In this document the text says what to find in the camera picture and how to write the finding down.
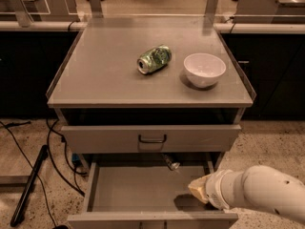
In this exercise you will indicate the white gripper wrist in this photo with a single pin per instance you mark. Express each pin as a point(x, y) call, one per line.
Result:
point(215, 188)

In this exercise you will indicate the blue silver redbull can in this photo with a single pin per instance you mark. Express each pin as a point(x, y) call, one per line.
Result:
point(171, 162)

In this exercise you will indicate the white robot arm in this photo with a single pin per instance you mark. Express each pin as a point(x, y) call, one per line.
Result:
point(260, 188)

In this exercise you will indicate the grey top drawer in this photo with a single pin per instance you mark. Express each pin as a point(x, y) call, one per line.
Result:
point(124, 139)

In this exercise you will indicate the grey open middle drawer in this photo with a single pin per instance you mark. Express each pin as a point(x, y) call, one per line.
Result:
point(141, 192)

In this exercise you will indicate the grey metal drawer cabinet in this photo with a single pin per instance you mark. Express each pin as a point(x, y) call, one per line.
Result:
point(100, 84)

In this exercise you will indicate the crushed green soda can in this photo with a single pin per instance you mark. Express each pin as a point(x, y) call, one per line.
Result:
point(154, 59)

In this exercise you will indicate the white ceramic bowl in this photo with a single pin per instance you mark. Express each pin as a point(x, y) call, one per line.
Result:
point(203, 70)

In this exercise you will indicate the black bar on floor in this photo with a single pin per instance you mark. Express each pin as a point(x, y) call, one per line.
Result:
point(18, 215)

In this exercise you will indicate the black top drawer handle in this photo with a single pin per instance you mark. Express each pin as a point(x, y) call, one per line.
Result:
point(141, 139)

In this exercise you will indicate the white counter rail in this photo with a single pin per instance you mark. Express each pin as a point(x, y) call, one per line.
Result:
point(221, 27)

